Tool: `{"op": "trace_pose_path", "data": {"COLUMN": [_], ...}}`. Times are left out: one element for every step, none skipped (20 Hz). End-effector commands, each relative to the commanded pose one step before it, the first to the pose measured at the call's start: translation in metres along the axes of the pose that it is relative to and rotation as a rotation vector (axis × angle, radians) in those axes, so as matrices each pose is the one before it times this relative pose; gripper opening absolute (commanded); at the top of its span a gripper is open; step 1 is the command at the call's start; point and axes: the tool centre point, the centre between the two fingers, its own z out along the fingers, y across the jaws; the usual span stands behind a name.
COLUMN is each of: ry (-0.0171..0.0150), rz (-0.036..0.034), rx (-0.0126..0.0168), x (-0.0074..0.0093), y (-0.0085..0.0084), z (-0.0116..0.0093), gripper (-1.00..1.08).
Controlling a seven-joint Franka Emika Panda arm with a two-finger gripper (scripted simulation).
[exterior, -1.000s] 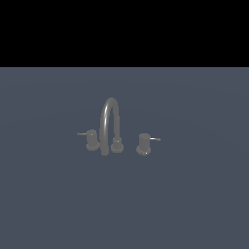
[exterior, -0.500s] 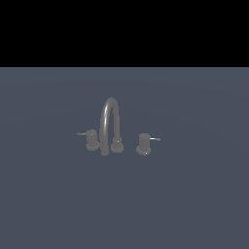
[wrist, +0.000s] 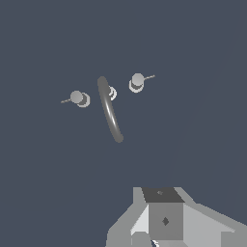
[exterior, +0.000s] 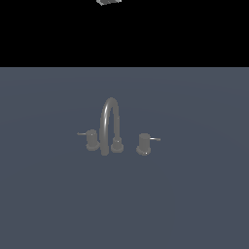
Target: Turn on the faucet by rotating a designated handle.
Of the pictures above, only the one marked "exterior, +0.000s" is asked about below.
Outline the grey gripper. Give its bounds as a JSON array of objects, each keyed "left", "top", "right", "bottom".
[{"left": 96, "top": 0, "right": 123, "bottom": 6}]

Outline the grey arched faucet spout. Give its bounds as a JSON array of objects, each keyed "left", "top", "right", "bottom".
[{"left": 98, "top": 96, "right": 125, "bottom": 157}]

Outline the grey faucet handle valve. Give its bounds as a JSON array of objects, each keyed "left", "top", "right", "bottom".
[
  {"left": 76, "top": 128, "right": 101, "bottom": 152},
  {"left": 135, "top": 132, "right": 161, "bottom": 157}
]

